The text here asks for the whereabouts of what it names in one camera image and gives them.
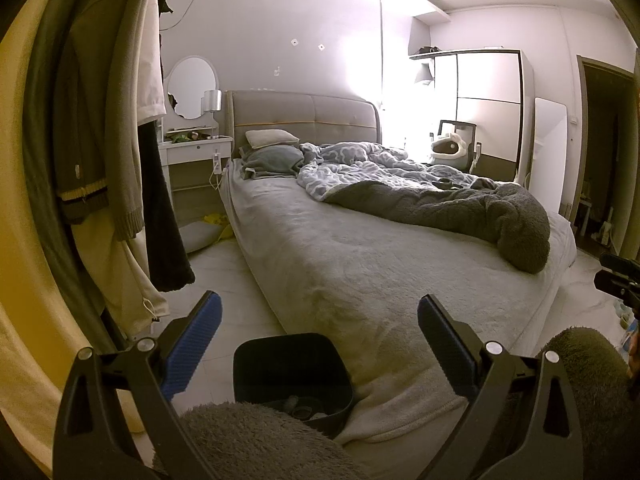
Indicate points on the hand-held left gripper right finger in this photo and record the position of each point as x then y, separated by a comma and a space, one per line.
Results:
445, 347

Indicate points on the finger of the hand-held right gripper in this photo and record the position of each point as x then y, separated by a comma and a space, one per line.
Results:
617, 264
615, 287

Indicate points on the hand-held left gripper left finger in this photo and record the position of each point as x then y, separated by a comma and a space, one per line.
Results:
192, 345

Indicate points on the black trash bin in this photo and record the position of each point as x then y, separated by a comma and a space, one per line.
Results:
285, 365

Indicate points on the person's right forearm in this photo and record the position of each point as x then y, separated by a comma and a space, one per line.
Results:
590, 390

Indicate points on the white side table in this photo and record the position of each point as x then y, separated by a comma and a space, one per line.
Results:
584, 212

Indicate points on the beige pants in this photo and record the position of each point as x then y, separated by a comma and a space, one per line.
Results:
135, 290

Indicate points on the grey upholstered bed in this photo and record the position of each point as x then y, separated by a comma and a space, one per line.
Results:
375, 285

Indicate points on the grey floor cushion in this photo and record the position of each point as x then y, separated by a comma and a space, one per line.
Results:
200, 236

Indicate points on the person's grey fluffy robe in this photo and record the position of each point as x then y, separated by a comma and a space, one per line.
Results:
260, 445

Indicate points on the long black garment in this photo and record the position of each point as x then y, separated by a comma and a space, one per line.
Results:
167, 220

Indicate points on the white standing panel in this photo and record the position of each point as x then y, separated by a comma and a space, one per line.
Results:
545, 150

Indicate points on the dark grey fluffy blanket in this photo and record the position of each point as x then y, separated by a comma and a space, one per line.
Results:
475, 215

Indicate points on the small black object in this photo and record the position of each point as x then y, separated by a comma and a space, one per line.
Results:
446, 183

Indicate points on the white power strip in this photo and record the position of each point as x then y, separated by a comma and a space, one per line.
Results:
216, 161

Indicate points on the white dressing table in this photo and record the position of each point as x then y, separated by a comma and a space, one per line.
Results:
195, 152

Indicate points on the grey patterned duvet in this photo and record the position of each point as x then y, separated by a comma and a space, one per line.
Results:
370, 165

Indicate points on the white cat bed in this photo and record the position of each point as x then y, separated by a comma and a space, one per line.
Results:
449, 147

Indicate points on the grey green pillow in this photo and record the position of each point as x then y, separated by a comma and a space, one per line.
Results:
272, 161

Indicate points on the black chair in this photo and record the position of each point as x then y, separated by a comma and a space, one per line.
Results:
465, 130

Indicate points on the white wardrobe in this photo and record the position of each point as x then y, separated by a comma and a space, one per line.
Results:
490, 105

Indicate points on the white pillow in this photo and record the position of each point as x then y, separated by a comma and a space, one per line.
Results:
270, 139

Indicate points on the silver table lamp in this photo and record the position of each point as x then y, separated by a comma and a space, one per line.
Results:
211, 101

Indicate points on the round mirror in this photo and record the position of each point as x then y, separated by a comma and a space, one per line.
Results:
192, 87

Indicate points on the olive green jacket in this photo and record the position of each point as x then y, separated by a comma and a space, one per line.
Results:
85, 110

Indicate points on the grey shade lamp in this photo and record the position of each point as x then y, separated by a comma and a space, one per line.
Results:
424, 72

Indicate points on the white t-shirt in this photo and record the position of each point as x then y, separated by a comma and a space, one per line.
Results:
150, 60

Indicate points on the brown door frame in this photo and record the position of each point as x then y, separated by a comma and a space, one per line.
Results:
582, 135

